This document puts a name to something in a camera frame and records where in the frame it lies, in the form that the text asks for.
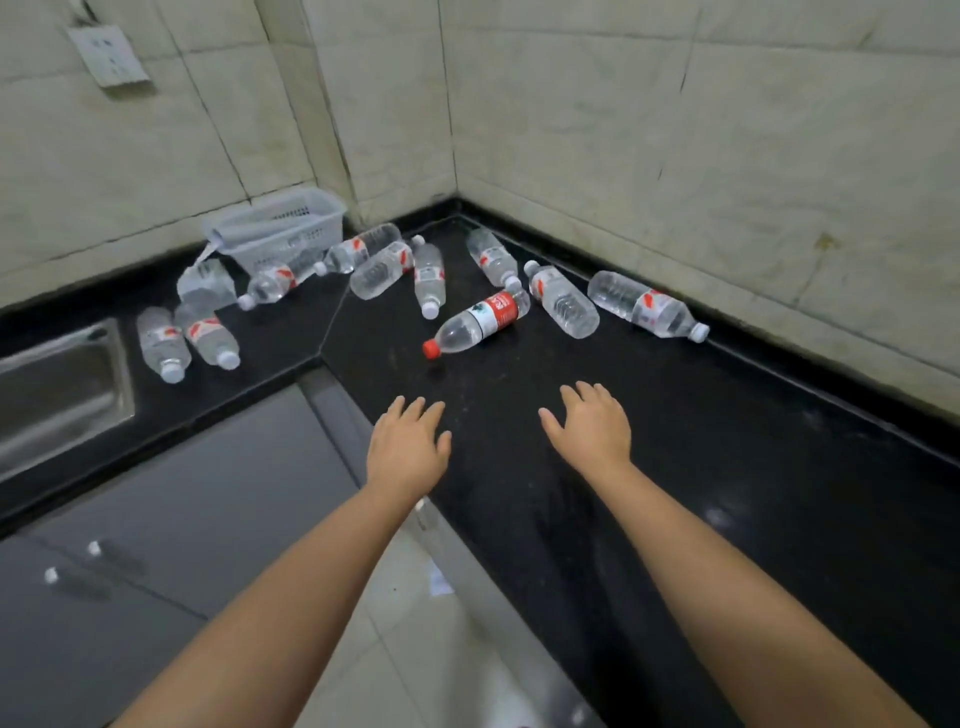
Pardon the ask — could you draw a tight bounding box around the person's left hand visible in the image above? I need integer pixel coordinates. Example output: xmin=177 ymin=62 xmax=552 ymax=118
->
xmin=366 ymin=396 xmax=453 ymax=502

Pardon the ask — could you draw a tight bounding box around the person's right hand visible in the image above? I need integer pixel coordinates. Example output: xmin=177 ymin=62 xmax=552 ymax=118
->
xmin=537 ymin=381 xmax=634 ymax=482

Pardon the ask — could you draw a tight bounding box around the person's right forearm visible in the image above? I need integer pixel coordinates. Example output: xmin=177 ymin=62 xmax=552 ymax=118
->
xmin=577 ymin=459 xmax=933 ymax=728

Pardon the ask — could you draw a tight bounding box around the person's left forearm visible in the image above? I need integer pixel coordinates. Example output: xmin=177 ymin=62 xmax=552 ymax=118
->
xmin=111 ymin=480 xmax=429 ymax=728

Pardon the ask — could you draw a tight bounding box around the group of white-capped water bottles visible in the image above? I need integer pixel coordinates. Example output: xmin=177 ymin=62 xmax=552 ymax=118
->
xmin=135 ymin=222 xmax=711 ymax=386

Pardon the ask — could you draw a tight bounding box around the red-capped clear plastic bottle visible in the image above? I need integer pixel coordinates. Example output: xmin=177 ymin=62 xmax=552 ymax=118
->
xmin=421 ymin=288 xmax=532 ymax=361

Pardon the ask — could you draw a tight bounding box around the grey cabinet door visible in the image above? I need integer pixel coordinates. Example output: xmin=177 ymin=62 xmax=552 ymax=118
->
xmin=0 ymin=534 xmax=209 ymax=728
xmin=21 ymin=385 xmax=362 ymax=622

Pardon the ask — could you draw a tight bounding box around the white plastic basket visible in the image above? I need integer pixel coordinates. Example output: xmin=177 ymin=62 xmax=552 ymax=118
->
xmin=201 ymin=185 xmax=349 ymax=278

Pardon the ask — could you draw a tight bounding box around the stainless steel sink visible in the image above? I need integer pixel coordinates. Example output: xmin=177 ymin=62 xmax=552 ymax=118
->
xmin=0 ymin=317 xmax=137 ymax=486

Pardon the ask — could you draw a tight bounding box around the white wall socket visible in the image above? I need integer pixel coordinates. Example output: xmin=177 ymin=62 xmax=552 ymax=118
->
xmin=66 ymin=24 xmax=152 ymax=90

